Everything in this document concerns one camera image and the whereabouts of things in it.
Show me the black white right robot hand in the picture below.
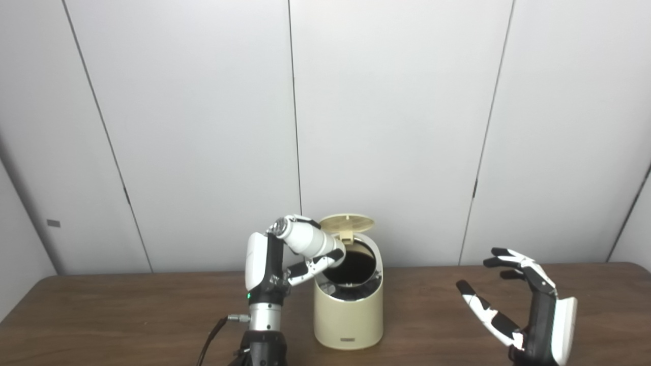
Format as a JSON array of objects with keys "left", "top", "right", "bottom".
[{"left": 456, "top": 248, "right": 578, "bottom": 366}]

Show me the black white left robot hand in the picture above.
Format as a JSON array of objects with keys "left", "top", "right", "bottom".
[{"left": 245, "top": 215, "right": 346, "bottom": 306}]

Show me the small white plastic bottle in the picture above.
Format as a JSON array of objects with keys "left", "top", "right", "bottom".
[{"left": 268, "top": 216, "right": 346, "bottom": 265}]

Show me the round cream bin lid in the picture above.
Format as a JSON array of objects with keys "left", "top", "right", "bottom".
[{"left": 319, "top": 213, "right": 375, "bottom": 242}]

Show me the cream-colored bin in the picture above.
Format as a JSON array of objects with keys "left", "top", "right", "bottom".
[{"left": 313, "top": 233, "right": 384, "bottom": 350}]

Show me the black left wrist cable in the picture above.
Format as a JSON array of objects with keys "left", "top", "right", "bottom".
[{"left": 196, "top": 314, "right": 252, "bottom": 366}]

